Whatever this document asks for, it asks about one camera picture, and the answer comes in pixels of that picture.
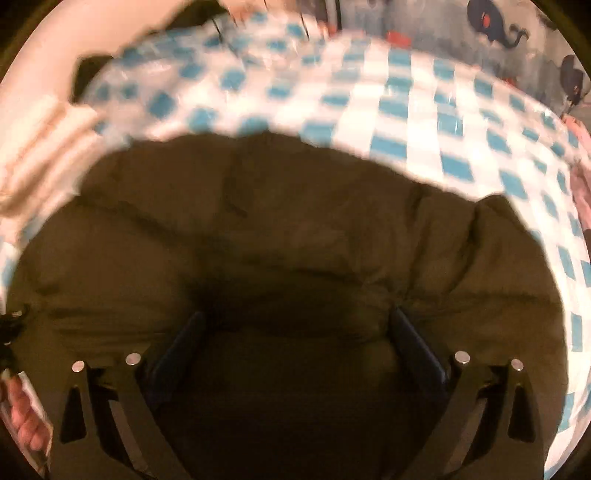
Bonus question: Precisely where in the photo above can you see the blue checkered plastic sheet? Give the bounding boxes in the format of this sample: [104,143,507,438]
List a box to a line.
[0,9,591,480]

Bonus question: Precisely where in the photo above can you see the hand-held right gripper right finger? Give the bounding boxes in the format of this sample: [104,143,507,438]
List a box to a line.
[389,306,544,480]

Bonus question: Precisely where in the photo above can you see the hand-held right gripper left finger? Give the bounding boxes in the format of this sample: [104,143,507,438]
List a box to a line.
[51,310,207,480]

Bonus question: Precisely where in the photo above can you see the person's left hand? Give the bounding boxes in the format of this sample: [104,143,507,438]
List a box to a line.
[0,369,52,464]

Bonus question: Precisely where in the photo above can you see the dark olive puffer jacket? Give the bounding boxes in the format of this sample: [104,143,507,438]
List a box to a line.
[7,131,570,480]

